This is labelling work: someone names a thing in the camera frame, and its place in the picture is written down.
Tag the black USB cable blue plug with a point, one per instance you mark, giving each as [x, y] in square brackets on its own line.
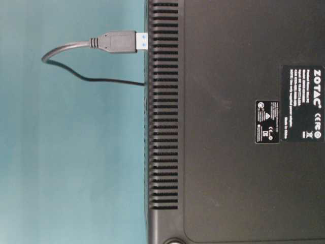
[116, 42]

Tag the black Zotac mini PC box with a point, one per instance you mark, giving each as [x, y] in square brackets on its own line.
[234, 122]

